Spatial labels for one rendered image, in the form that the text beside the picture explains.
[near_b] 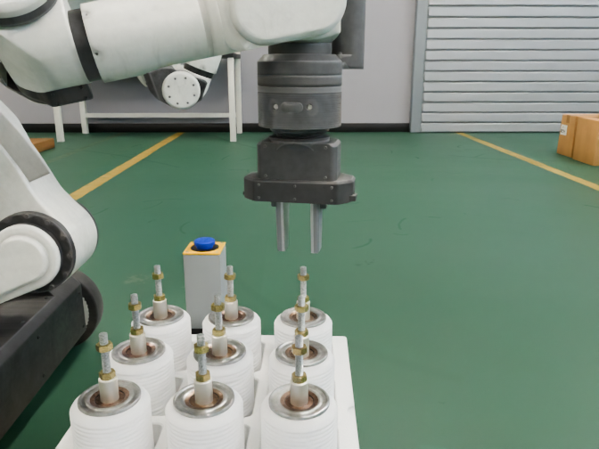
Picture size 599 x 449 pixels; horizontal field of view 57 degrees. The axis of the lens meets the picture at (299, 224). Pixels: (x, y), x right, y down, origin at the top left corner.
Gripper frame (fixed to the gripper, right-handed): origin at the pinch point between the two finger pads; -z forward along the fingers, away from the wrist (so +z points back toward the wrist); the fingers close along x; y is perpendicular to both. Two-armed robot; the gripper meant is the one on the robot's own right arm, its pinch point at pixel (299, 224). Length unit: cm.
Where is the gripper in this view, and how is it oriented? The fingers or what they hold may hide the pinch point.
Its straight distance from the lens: 62.0
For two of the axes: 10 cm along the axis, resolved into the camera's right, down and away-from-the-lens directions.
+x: 9.8, 0.5, -1.8
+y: 1.8, -2.7, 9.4
